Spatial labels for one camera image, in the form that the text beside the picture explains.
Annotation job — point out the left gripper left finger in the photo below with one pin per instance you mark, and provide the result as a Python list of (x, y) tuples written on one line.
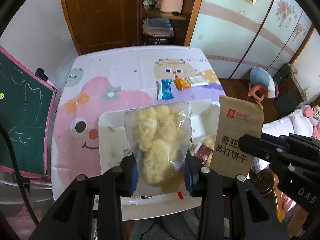
[(129, 176)]

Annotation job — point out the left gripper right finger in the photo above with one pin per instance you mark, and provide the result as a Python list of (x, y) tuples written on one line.
[(192, 167)]

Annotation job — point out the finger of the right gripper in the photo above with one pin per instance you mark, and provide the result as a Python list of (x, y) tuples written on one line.
[(282, 140), (276, 155)]

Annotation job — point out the clear bag red snacks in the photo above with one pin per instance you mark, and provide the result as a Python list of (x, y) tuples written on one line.
[(202, 148)]

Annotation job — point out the yellow puff snack bag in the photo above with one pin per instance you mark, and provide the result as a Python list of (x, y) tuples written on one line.
[(159, 138)]

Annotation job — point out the brown cracker packet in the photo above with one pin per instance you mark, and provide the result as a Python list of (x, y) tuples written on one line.
[(237, 118)]

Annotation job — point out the orange oats bar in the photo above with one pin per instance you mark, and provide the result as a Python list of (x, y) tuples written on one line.
[(188, 82)]

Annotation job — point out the white pillow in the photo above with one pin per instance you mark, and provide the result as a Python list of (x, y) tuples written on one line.
[(303, 121)]

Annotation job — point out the wooden bedpost knob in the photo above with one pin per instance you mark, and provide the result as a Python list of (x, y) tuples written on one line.
[(266, 184)]

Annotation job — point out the white storage tray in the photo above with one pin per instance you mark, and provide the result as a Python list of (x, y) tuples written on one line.
[(114, 146)]

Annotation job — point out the pink plastic stool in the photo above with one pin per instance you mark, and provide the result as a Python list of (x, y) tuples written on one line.
[(258, 92)]

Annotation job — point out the blue cushion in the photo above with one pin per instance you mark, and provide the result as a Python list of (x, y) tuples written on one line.
[(259, 76)]

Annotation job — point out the blue white snack packet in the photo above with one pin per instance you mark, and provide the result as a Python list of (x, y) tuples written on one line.
[(164, 89)]

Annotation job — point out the cartoon printed tablecloth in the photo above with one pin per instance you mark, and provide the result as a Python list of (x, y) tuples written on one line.
[(117, 80)]

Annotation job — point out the wardrobe sliding doors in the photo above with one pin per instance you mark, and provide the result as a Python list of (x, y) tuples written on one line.
[(236, 36)]

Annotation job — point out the folded towels stack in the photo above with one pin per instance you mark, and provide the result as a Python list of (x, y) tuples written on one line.
[(157, 27)]

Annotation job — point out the wooden shelf cabinet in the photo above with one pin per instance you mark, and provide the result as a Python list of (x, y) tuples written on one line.
[(183, 23)]

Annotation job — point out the brown wooden door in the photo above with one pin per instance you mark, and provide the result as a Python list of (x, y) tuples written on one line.
[(97, 25)]

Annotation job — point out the green chalkboard pink frame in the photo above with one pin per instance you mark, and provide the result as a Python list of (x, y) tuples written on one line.
[(26, 107)]

